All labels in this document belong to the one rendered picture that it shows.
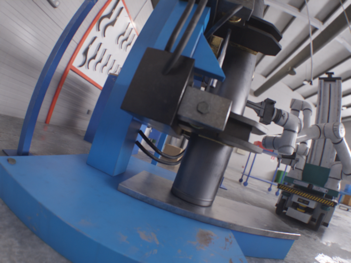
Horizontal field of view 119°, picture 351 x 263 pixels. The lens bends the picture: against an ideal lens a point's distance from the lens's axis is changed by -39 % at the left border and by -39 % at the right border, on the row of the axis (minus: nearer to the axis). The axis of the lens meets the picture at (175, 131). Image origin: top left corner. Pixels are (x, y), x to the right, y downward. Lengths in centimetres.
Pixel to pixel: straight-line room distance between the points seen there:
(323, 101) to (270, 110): 157
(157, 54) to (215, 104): 21
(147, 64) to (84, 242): 48
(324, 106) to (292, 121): 146
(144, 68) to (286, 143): 75
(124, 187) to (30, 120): 60
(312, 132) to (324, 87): 126
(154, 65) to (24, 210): 55
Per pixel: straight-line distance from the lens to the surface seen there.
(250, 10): 70
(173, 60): 43
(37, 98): 96
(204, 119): 44
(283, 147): 92
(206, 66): 53
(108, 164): 82
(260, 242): 81
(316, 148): 217
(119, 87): 84
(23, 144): 100
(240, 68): 82
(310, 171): 208
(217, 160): 71
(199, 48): 56
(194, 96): 45
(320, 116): 228
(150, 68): 48
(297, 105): 203
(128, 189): 66
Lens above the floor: 37
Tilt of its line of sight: 4 degrees up
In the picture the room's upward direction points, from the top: 20 degrees clockwise
